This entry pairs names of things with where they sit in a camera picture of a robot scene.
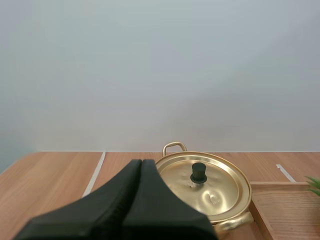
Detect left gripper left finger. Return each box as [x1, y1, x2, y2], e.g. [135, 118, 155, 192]
[15, 159, 143, 240]

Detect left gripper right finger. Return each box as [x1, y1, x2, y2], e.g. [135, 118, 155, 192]
[119, 159, 219, 240]

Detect yellow toy pineapple green crown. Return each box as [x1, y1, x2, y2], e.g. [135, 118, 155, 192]
[304, 175, 320, 196]

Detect gold lid with black knob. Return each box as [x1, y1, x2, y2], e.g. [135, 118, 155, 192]
[154, 151, 252, 222]

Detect shallow wooden tray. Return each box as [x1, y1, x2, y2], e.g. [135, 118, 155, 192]
[249, 181, 320, 240]

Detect gold pot with two handles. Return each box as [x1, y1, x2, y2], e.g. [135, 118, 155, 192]
[162, 141, 254, 236]

